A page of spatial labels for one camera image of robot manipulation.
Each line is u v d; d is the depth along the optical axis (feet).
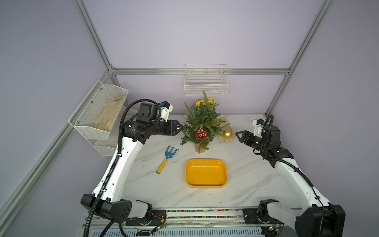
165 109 2.03
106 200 1.23
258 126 2.35
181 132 2.26
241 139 2.36
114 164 1.32
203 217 2.45
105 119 2.52
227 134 2.73
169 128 1.96
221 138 3.42
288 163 1.66
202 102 2.61
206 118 2.44
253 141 2.29
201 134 2.25
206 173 2.91
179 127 2.21
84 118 2.26
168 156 3.12
